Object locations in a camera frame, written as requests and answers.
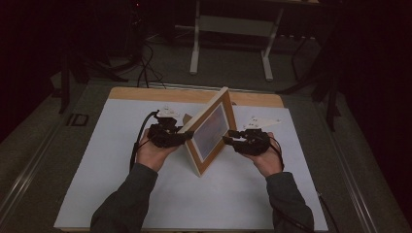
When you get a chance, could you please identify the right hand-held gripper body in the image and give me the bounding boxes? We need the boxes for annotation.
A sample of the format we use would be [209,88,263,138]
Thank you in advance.
[232,116,282,156]

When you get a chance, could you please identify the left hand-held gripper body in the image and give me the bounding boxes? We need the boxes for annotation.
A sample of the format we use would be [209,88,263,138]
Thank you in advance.
[147,106,183,150]

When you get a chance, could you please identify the wooden picture frame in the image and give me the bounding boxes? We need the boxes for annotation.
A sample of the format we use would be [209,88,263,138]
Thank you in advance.
[182,85,238,179]

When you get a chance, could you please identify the person's right hand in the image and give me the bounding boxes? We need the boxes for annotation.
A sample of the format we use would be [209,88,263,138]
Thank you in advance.
[241,131,285,179]

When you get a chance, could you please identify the person's left hand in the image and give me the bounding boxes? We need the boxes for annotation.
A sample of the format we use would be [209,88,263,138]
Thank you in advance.
[135,128,180,173]

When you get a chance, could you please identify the white sheet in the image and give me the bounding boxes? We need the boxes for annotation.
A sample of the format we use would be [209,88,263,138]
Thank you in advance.
[52,98,328,231]

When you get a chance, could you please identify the black metal stand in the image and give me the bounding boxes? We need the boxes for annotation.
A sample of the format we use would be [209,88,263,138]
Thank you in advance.
[57,51,129,115]
[277,32,343,133]

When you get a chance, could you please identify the dark equipment stand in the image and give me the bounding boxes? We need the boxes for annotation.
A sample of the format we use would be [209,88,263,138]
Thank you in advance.
[122,0,146,66]

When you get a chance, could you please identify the left hand-held gripper black cable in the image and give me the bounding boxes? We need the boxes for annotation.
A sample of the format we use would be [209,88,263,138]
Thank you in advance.
[129,110,160,173]

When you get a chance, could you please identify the black floor cables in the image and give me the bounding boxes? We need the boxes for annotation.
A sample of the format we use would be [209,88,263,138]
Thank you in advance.
[136,42,167,89]

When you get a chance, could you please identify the white metal table frame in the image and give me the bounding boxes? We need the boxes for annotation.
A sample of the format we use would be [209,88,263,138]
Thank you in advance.
[189,0,285,82]

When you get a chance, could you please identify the metal floor rail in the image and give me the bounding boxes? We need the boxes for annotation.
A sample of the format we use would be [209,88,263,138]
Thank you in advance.
[314,102,379,233]
[0,120,64,216]

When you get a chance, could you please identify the thin black cable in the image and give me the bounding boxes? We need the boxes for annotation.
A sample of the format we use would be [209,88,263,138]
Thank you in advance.
[315,189,340,233]

